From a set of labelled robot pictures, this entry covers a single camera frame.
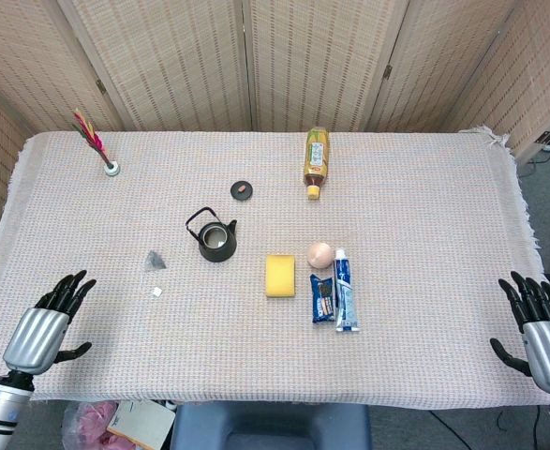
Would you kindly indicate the beige woven tablecloth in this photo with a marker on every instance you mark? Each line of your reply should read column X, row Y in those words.
column 396, row 281

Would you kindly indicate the peach coloured egg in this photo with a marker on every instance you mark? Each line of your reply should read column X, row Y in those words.
column 320, row 255

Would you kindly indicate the yellow sponge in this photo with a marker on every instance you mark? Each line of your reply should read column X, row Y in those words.
column 280, row 275

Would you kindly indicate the yellow tea drink bottle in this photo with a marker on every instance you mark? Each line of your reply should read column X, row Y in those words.
column 316, row 159

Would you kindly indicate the black teapot lid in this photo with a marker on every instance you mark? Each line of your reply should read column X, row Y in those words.
column 242, row 191

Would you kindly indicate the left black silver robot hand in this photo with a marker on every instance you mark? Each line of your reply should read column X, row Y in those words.
column 38, row 335

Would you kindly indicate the woven folding screen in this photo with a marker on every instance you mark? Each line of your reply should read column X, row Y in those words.
column 185, row 61

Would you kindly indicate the colourful feather shuttlecock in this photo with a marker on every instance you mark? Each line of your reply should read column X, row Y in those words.
column 110, row 169

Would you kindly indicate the blue Oreo cookie pack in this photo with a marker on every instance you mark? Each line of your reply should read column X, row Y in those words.
column 322, row 300

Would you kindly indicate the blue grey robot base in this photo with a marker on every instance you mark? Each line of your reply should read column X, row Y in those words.
column 270, row 426

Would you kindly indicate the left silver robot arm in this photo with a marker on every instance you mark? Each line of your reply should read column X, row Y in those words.
column 0, row 408

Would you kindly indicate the white tea bag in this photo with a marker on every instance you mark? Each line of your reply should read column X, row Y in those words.
column 154, row 261

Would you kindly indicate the white paper notebook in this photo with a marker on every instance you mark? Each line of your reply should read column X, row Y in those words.
column 141, row 424

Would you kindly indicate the blue white toothpaste tube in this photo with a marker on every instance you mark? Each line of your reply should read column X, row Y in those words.
column 346, row 295

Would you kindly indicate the pink plastic bag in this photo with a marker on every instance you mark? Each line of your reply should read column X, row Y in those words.
column 89, row 422

